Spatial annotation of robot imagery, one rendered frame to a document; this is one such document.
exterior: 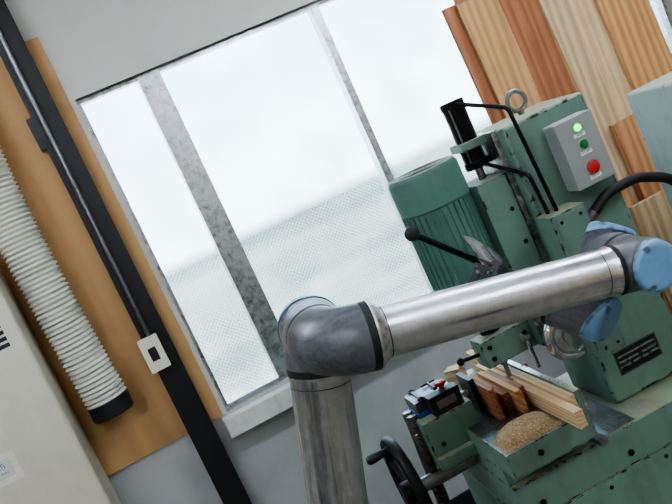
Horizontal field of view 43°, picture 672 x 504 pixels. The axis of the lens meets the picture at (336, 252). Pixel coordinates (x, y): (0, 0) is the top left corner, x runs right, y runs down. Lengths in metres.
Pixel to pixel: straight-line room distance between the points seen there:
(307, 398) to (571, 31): 2.53
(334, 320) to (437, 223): 0.67
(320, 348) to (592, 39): 2.65
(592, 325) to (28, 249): 2.01
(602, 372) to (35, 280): 1.87
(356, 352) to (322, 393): 0.17
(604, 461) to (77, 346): 1.80
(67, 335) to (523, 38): 2.11
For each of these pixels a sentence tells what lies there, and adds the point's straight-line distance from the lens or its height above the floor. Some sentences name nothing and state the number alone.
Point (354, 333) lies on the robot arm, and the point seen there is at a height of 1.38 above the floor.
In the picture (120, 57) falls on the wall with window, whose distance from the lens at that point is 3.30.
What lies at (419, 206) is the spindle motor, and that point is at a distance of 1.96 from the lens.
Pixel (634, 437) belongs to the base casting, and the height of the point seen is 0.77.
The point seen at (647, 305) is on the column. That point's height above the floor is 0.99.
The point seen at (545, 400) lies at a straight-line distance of 1.98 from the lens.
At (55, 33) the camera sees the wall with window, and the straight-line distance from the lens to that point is 3.31.
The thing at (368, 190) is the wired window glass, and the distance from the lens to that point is 3.48.
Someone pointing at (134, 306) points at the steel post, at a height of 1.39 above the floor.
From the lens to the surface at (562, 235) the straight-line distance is 1.96.
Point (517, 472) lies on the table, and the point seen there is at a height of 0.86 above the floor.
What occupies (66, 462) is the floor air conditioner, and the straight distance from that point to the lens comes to 3.03.
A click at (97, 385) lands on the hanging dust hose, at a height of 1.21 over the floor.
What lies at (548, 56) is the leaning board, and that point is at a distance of 3.67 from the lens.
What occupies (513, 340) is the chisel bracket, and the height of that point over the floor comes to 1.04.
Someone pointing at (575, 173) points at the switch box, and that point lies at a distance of 2.00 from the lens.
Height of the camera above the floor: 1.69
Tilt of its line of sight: 8 degrees down
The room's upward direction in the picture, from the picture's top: 25 degrees counter-clockwise
